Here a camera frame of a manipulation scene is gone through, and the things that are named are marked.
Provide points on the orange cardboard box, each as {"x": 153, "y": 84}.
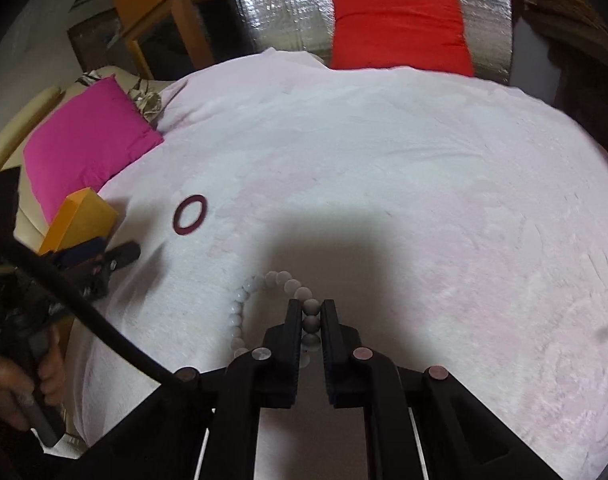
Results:
{"x": 79, "y": 215}

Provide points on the patterned cloth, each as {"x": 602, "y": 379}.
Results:
{"x": 146, "y": 100}

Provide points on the striped cloth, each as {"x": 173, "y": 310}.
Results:
{"x": 89, "y": 79}

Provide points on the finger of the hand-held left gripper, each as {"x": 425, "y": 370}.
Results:
{"x": 124, "y": 255}
{"x": 86, "y": 250}

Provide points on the dark wooden shelf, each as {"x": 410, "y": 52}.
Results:
{"x": 558, "y": 10}

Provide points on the silver insulation panel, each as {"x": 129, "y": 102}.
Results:
{"x": 284, "y": 5}

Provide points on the pink pillow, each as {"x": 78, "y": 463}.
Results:
{"x": 84, "y": 145}

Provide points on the small red pillow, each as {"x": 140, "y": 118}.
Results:
{"x": 398, "y": 25}

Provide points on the person's left hand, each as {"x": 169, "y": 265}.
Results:
{"x": 4, "y": 385}

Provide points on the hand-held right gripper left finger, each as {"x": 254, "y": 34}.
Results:
{"x": 295, "y": 330}

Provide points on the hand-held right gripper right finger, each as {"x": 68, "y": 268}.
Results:
{"x": 329, "y": 330}

